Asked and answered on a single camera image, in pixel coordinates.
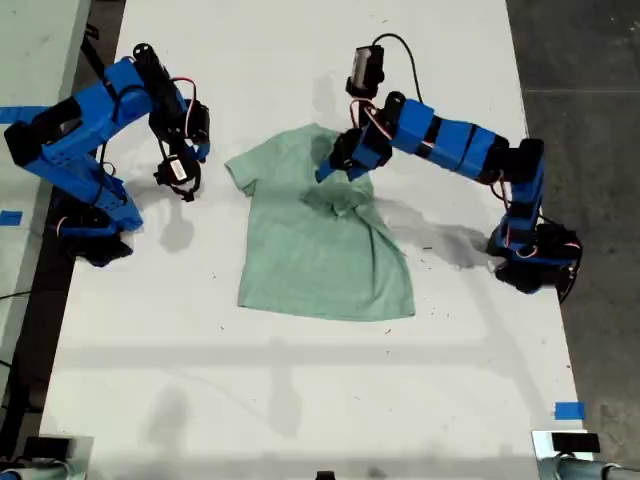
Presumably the grey black camera box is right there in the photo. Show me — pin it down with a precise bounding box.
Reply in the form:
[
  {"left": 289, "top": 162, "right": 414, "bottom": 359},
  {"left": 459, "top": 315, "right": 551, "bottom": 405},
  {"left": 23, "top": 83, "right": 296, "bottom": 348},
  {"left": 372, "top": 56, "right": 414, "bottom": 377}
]
[{"left": 352, "top": 45, "right": 386, "bottom": 86}]

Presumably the black camera cable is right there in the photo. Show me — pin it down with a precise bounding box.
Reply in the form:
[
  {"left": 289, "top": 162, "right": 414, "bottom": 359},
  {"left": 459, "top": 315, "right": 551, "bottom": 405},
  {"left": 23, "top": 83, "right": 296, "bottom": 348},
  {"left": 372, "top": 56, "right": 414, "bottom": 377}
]
[
  {"left": 372, "top": 33, "right": 426, "bottom": 106},
  {"left": 97, "top": 83, "right": 169, "bottom": 201}
]

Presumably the grey tube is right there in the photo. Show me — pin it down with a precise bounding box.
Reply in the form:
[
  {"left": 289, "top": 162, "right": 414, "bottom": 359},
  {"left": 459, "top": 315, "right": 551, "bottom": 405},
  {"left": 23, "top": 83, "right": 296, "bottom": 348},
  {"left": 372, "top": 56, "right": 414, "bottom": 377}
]
[
  {"left": 537, "top": 455, "right": 640, "bottom": 480},
  {"left": 0, "top": 458, "right": 76, "bottom": 480}
]

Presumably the small black box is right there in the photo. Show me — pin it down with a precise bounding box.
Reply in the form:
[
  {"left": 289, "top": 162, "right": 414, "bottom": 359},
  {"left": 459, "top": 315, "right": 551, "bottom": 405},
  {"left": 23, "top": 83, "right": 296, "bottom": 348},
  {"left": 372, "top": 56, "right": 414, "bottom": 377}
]
[
  {"left": 551, "top": 432, "right": 601, "bottom": 454},
  {"left": 23, "top": 436, "right": 72, "bottom": 458}
]

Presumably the black base cable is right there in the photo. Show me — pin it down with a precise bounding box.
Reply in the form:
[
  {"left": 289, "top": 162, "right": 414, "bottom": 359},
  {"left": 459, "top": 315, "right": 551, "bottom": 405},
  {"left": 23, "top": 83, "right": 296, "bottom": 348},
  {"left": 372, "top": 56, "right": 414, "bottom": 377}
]
[{"left": 555, "top": 262, "right": 584, "bottom": 305}]

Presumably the pale green T-shirt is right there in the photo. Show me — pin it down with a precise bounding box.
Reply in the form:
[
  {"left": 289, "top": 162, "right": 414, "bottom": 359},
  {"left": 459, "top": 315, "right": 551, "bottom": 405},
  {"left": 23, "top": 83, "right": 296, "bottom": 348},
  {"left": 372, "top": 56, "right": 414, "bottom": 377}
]
[{"left": 223, "top": 122, "right": 417, "bottom": 324}]

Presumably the black camera stalk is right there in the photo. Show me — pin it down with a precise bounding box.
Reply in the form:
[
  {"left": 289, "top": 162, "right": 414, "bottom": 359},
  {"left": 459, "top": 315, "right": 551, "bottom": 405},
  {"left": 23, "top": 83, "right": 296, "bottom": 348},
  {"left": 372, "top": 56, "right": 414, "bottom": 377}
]
[
  {"left": 344, "top": 74, "right": 386, "bottom": 101},
  {"left": 152, "top": 142, "right": 204, "bottom": 204}
]

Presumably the black camera box white label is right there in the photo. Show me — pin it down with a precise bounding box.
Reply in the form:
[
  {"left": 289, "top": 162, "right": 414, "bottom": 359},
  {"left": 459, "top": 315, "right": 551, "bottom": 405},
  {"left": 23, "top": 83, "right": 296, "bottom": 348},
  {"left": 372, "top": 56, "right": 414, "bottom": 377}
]
[{"left": 158, "top": 155, "right": 190, "bottom": 187}]

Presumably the long blue tape strip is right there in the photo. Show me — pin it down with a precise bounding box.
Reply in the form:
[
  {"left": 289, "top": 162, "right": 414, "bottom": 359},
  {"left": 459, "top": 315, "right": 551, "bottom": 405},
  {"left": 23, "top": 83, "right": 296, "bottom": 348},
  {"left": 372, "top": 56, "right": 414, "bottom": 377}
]
[{"left": 0, "top": 105, "right": 62, "bottom": 124}]

